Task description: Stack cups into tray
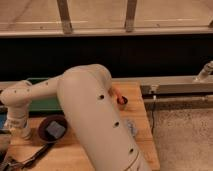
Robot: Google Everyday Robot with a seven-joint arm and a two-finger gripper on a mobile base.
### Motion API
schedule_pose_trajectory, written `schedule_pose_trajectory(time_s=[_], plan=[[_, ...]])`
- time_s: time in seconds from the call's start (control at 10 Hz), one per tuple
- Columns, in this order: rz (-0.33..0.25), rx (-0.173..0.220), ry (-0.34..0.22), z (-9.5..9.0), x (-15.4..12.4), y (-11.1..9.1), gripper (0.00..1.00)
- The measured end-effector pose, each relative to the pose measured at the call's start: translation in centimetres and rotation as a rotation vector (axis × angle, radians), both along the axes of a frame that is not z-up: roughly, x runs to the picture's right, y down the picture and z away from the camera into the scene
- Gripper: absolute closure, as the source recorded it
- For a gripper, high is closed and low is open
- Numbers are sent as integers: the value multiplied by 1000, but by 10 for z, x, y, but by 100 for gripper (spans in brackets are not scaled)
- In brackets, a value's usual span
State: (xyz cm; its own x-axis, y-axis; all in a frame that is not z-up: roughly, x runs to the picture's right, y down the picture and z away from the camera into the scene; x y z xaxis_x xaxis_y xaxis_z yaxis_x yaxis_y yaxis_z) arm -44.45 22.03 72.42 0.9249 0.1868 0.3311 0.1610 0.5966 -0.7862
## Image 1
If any blue object at edge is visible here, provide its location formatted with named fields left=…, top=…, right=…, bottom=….
left=0, top=114, right=6, bottom=129

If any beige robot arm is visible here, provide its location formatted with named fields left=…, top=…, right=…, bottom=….
left=0, top=64, right=151, bottom=171

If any metal frame post left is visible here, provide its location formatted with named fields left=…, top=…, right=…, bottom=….
left=57, top=0, right=72, bottom=34

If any green plastic tray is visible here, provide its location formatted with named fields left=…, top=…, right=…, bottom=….
left=28, top=76, right=61, bottom=113

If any grey metal rail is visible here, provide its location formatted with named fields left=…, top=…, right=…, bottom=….
left=140, top=75, right=213, bottom=95

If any red dark cup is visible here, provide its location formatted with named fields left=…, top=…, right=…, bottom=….
left=112, top=87, right=128, bottom=105

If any dark brown round bowl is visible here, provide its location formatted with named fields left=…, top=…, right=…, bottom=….
left=38, top=115, right=68, bottom=142

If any metal frame post right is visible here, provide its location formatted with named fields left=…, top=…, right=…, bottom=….
left=124, top=0, right=137, bottom=32

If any clear plastic wrapper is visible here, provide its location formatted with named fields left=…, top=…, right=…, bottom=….
left=125, top=119, right=138, bottom=137

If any grey square sponge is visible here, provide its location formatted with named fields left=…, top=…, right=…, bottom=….
left=46, top=121, right=65, bottom=139

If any metal frame post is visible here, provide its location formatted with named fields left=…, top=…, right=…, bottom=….
left=124, top=0, right=137, bottom=32
left=57, top=0, right=72, bottom=34

